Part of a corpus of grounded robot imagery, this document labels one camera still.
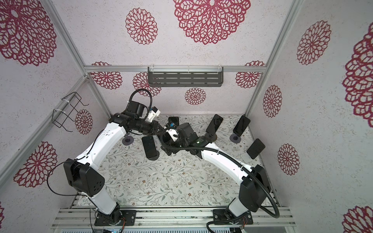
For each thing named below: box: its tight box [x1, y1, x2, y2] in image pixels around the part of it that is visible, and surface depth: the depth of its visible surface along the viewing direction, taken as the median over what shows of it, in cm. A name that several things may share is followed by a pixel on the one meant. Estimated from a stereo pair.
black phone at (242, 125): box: [233, 115, 251, 137], surface depth 100 cm
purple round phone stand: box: [229, 133, 242, 144], surface depth 108 cm
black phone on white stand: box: [246, 138, 266, 160], surface depth 89 cm
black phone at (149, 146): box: [141, 135, 158, 159], surface depth 92 cm
